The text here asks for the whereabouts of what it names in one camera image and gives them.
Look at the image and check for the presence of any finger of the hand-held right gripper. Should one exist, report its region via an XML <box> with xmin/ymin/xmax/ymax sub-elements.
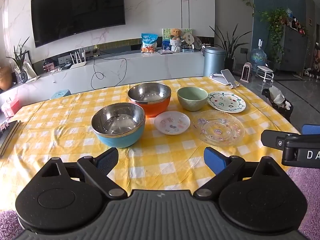
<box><xmin>302</xmin><ymin>124</ymin><xmax>320</xmax><ymax>135</ymax></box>
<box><xmin>261</xmin><ymin>129</ymin><xmax>320</xmax><ymax>152</ymax></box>

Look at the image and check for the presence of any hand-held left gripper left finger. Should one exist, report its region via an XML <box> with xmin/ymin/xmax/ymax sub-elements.
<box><xmin>37</xmin><ymin>147</ymin><xmax>128</xmax><ymax>200</ymax></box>

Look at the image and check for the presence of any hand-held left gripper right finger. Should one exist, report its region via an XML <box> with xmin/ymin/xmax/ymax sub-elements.
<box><xmin>193</xmin><ymin>146</ymin><xmax>284</xmax><ymax>199</ymax></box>

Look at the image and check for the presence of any blue steel bowl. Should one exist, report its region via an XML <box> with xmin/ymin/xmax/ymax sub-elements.
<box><xmin>91</xmin><ymin>102</ymin><xmax>146</xmax><ymax>148</ymax></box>

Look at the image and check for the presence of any clear glass plate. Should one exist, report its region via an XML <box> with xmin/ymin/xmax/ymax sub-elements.
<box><xmin>192</xmin><ymin>110</ymin><xmax>245</xmax><ymax>147</ymax></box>

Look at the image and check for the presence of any small white sticker plate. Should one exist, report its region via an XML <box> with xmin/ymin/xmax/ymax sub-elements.
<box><xmin>154</xmin><ymin>111</ymin><xmax>191</xmax><ymax>135</ymax></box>

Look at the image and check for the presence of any white hand-painted plate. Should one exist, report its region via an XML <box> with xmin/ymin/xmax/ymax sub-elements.
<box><xmin>207</xmin><ymin>91</ymin><xmax>247</xmax><ymax>113</ymax></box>

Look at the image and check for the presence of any green ceramic bowl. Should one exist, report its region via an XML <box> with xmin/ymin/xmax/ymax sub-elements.
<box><xmin>177</xmin><ymin>87</ymin><xmax>209</xmax><ymax>112</ymax></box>

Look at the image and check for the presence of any orange steel bowl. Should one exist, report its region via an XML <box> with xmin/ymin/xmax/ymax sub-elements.
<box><xmin>127</xmin><ymin>82</ymin><xmax>172</xmax><ymax>118</ymax></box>

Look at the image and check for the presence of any black bin with tissues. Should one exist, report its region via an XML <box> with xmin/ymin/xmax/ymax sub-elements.
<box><xmin>262</xmin><ymin>85</ymin><xmax>293</xmax><ymax>123</ymax></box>

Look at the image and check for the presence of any purple fluffy cloth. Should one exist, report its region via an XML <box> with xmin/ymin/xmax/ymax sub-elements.
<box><xmin>0</xmin><ymin>166</ymin><xmax>320</xmax><ymax>240</ymax></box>

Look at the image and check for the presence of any yellow checkered tablecloth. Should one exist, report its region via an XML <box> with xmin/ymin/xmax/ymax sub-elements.
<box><xmin>0</xmin><ymin>76</ymin><xmax>300</xmax><ymax>210</ymax></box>

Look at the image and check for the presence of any white round stool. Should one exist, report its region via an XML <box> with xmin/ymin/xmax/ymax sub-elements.
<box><xmin>255</xmin><ymin>65</ymin><xmax>274</xmax><ymax>83</ymax></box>

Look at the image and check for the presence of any pink space heater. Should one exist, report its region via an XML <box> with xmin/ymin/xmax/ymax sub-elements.
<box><xmin>241</xmin><ymin>62</ymin><xmax>253</xmax><ymax>81</ymax></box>

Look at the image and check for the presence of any white phone stand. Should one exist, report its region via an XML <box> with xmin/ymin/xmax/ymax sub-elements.
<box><xmin>209</xmin><ymin>69</ymin><xmax>240</xmax><ymax>89</ymax></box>

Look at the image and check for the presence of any light blue stool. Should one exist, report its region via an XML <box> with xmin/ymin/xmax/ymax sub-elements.
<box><xmin>50</xmin><ymin>90</ymin><xmax>73</xmax><ymax>100</ymax></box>

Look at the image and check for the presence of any grey cabinet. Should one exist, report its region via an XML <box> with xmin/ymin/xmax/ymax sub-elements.
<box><xmin>276</xmin><ymin>25</ymin><xmax>309</xmax><ymax>72</ymax></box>

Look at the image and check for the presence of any blue water jug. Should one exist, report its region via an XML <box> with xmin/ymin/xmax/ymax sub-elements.
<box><xmin>250</xmin><ymin>39</ymin><xmax>267</xmax><ymax>70</ymax></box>

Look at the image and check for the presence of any grey-blue trash can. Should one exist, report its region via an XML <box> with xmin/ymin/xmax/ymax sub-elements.
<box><xmin>203</xmin><ymin>46</ymin><xmax>227</xmax><ymax>77</ymax></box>

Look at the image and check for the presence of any potted snake plant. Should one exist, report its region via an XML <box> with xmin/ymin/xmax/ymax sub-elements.
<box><xmin>209</xmin><ymin>24</ymin><xmax>252</xmax><ymax>68</ymax></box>

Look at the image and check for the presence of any white marble tv console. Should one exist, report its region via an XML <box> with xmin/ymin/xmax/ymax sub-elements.
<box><xmin>0</xmin><ymin>50</ymin><xmax>204</xmax><ymax>100</ymax></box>

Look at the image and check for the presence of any white router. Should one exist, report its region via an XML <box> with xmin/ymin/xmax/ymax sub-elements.
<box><xmin>70</xmin><ymin>50</ymin><xmax>87</xmax><ymax>69</ymax></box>

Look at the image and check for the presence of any black notebook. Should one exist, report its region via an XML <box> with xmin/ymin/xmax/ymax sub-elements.
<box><xmin>0</xmin><ymin>120</ymin><xmax>22</xmax><ymax>155</ymax></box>

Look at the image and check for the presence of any trailing pothos plant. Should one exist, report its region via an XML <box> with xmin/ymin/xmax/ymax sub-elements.
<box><xmin>257</xmin><ymin>7</ymin><xmax>290</xmax><ymax>63</ymax></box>

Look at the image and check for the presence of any glass vase with plant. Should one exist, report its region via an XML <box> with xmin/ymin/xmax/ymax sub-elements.
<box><xmin>6</xmin><ymin>37</ymin><xmax>30</xmax><ymax>84</ymax></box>

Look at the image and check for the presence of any blue snack bag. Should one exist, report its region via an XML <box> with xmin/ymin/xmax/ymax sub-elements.
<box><xmin>141</xmin><ymin>33</ymin><xmax>158</xmax><ymax>53</ymax></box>

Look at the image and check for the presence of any brown round vase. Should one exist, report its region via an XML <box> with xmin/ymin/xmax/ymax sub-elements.
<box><xmin>0</xmin><ymin>66</ymin><xmax>12</xmax><ymax>90</ymax></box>

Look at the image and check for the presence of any brown teddy bear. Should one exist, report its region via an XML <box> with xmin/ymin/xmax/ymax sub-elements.
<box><xmin>168</xmin><ymin>28</ymin><xmax>182</xmax><ymax>40</ymax></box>

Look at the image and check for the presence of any black cable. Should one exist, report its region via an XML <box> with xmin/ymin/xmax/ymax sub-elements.
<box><xmin>92</xmin><ymin>55</ymin><xmax>104</xmax><ymax>90</ymax></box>

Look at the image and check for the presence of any black wall television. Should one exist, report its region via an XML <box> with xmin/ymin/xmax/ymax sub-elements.
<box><xmin>30</xmin><ymin>0</ymin><xmax>126</xmax><ymax>48</ymax></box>

